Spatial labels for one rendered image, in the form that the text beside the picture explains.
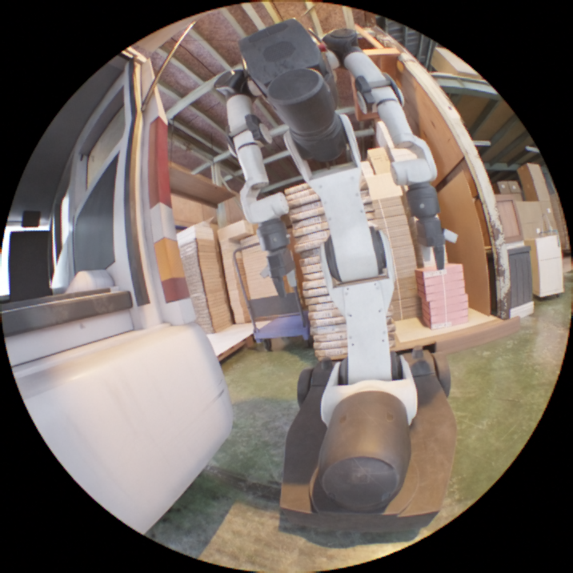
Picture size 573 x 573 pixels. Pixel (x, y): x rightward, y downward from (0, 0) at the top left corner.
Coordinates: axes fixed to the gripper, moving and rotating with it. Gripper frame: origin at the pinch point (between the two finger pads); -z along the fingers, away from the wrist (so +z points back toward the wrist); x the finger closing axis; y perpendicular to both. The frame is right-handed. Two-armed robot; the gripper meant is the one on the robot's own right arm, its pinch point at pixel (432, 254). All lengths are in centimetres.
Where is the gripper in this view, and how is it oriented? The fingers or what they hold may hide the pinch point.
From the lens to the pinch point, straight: 60.7
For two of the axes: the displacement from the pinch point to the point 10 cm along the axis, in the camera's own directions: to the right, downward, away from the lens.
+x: 3.3, -3.1, 8.9
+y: -9.1, 1.7, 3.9
